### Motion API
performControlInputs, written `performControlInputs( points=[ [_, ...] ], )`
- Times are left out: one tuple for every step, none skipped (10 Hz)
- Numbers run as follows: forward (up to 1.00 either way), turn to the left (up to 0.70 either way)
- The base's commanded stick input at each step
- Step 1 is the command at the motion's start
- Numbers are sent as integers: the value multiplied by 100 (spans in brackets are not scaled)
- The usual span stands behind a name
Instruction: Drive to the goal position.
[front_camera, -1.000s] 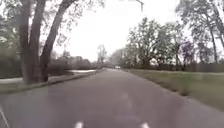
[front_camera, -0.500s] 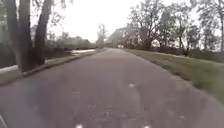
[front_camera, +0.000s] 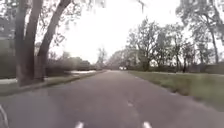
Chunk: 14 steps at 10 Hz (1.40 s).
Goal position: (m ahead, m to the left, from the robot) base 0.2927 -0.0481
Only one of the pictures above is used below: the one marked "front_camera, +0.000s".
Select dark hedge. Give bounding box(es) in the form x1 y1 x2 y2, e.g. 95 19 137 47
0 39 101 79

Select row of trees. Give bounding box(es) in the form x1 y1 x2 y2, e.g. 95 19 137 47
106 0 224 74

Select wide grass field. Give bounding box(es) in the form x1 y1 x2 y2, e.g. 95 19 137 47
128 70 224 113

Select pale side path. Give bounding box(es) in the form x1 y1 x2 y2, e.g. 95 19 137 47
0 69 98 85

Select large bare tree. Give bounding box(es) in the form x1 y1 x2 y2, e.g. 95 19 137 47
6 0 108 87

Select grey asphalt path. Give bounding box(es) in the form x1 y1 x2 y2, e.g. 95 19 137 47
0 69 224 128

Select narrow grass strip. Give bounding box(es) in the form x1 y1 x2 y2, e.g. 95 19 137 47
0 69 108 98

